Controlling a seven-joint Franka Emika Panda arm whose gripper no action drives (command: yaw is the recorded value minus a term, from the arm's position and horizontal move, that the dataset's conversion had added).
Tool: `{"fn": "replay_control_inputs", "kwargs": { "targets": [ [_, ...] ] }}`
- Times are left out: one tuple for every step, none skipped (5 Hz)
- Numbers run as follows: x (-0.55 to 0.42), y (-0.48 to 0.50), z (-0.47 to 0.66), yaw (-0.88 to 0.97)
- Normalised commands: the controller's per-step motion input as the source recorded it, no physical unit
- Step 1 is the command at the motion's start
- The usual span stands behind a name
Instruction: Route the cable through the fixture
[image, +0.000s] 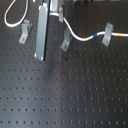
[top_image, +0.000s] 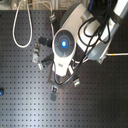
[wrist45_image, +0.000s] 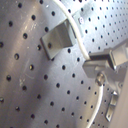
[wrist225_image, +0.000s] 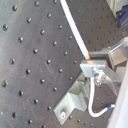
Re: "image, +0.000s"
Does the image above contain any white cable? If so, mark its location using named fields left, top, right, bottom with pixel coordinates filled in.
left=3, top=0, right=128, bottom=42

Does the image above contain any short grey gripper finger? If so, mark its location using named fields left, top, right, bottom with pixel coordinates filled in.
left=59, top=7, right=64, bottom=23

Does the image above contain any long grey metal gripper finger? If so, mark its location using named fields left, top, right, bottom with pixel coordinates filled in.
left=35, top=0, right=50, bottom=61

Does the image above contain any middle grey cable clip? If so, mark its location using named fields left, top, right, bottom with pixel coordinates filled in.
left=61, top=30, right=72, bottom=52

